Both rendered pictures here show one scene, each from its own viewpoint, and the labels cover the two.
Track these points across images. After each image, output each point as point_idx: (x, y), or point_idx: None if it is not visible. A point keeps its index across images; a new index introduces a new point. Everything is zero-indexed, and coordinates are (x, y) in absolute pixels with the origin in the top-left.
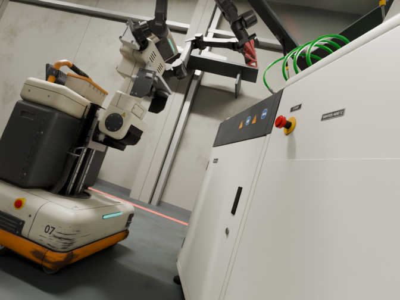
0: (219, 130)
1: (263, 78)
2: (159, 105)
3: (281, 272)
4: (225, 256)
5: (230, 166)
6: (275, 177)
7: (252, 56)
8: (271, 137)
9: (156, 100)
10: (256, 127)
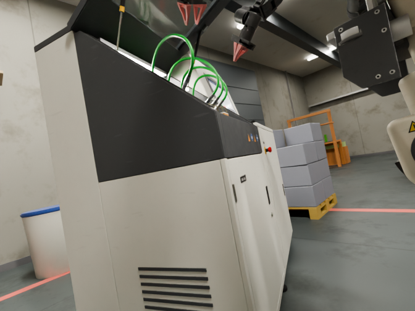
0: (224, 128)
1: (194, 58)
2: (359, 63)
3: (278, 199)
4: (275, 225)
5: (257, 177)
6: (270, 173)
7: (236, 58)
8: (263, 154)
9: (372, 46)
10: (257, 145)
